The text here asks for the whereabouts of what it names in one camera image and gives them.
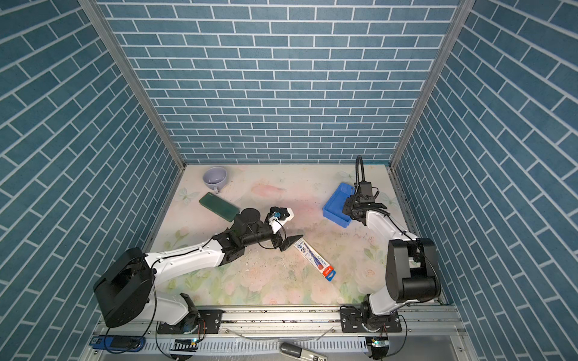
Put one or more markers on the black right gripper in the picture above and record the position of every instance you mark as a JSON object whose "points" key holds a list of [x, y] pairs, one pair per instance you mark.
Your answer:
{"points": [[346, 208]]}

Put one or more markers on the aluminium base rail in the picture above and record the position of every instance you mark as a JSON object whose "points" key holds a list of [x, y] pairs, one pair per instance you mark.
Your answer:
{"points": [[429, 332]]}

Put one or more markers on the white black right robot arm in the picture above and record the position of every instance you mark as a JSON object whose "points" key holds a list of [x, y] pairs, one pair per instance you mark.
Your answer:
{"points": [[411, 270]]}

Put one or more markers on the grey handheld tool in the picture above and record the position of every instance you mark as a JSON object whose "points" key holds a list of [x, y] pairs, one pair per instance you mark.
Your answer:
{"points": [[297, 352]]}

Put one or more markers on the toothpaste tube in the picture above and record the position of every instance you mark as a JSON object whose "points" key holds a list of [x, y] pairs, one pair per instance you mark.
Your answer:
{"points": [[315, 259]]}

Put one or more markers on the lavender speckled ceramic mug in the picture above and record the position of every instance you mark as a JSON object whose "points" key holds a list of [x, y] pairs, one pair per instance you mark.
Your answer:
{"points": [[216, 178]]}

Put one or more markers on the blue black handheld device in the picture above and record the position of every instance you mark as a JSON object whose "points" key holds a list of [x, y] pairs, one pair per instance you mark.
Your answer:
{"points": [[117, 343]]}

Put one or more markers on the blue plastic bin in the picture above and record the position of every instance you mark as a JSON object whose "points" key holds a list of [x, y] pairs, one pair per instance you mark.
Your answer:
{"points": [[333, 209]]}

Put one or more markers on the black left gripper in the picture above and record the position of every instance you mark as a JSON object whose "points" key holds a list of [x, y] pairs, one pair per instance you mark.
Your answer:
{"points": [[288, 241]]}

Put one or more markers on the aluminium corner post left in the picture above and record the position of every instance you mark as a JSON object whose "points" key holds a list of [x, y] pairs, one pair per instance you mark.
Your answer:
{"points": [[105, 32]]}

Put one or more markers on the aluminium corner post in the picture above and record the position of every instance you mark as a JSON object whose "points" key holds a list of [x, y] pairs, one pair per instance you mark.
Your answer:
{"points": [[456, 25], [105, 32]]}

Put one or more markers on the green translucent pencil case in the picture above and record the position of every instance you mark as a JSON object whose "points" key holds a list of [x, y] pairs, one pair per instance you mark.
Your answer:
{"points": [[219, 206]]}

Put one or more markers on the aluminium corner post right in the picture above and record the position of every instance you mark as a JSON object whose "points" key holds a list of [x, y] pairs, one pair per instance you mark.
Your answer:
{"points": [[456, 25]]}

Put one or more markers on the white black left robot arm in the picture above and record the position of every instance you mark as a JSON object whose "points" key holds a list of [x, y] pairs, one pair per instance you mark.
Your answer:
{"points": [[127, 291]]}

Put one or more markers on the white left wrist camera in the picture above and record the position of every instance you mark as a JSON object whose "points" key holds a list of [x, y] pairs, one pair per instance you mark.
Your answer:
{"points": [[278, 217]]}

